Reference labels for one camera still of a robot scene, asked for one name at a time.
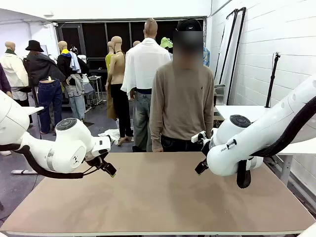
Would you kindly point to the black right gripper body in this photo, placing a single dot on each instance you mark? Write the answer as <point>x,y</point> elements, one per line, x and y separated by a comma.
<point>208,146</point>

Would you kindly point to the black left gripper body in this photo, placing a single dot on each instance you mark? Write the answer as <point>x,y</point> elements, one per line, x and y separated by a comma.
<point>96,158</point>

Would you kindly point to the person's left forearm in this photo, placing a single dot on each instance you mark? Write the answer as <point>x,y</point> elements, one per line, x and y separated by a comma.
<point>209,116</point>

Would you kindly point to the person's right forearm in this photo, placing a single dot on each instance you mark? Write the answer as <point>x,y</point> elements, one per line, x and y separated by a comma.
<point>155,128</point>

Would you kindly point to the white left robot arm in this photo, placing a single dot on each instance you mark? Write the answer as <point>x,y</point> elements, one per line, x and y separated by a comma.
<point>69,138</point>

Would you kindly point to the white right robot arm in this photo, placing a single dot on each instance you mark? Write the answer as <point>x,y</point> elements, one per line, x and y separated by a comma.
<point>271,118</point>

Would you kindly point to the person's right hand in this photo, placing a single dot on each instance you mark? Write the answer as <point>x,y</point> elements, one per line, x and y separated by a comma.
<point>157,148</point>

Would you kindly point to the brown cardboard box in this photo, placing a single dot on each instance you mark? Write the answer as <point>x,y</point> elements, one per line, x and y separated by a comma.
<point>218,122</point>

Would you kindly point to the white cloth on floor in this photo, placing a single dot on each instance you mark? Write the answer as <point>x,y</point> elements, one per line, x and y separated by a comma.
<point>109,134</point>

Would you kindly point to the white side table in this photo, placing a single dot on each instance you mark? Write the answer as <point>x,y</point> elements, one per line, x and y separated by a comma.
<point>237,109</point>

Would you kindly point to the person in beige sweater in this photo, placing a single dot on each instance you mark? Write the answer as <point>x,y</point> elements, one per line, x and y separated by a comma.
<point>182,103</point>

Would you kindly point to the mannequin with yellow blue clothes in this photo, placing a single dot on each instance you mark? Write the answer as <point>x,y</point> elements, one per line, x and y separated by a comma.
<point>74,89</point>

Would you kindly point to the white ironing stand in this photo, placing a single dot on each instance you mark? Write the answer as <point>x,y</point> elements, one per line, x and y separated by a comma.
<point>95,79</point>

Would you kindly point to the mannequin in blue floral shirt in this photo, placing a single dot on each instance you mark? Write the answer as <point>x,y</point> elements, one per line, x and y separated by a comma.
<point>207,56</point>

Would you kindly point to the black tripod stand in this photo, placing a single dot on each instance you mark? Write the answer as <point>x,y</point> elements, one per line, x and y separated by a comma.
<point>271,81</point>

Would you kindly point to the bare mannequin in black trousers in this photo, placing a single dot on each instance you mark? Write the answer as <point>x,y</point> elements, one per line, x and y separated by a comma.
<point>118,69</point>

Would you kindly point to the mannequin in yellow dress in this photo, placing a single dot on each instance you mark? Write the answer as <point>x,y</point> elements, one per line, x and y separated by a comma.
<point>108,59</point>

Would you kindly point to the mannequin in white shirt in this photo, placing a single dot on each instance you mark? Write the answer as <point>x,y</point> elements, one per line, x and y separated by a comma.
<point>143,64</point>

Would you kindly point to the mannequin in black coat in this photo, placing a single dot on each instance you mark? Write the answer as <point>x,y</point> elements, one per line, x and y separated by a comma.
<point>42,66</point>

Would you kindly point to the black framed white panel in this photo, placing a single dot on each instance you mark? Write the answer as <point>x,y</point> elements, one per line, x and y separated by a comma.
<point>240,37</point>
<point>228,37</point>

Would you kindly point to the green hat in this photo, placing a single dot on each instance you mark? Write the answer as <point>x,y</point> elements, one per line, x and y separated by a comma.
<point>166,42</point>

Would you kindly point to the mannequin in purple top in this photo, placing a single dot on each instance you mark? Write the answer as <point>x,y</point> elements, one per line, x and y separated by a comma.
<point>4,81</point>

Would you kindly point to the bare mannequin head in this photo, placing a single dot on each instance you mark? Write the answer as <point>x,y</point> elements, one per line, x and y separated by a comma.
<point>136,44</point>

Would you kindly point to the mannequin in cream jacket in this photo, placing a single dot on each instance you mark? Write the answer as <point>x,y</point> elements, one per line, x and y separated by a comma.
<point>13,69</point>

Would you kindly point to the black cap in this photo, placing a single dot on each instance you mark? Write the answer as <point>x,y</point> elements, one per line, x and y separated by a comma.
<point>188,23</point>

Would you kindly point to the black brimmed hat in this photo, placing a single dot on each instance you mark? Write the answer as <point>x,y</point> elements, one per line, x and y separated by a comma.
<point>34,46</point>

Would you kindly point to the white tent canopy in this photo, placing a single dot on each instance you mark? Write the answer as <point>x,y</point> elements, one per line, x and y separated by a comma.
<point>14,16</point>

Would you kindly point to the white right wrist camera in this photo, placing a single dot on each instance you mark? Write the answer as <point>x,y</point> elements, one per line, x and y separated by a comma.
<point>198,137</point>

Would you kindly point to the white pedestal table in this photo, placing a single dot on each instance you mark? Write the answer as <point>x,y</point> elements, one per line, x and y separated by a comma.
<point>34,109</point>

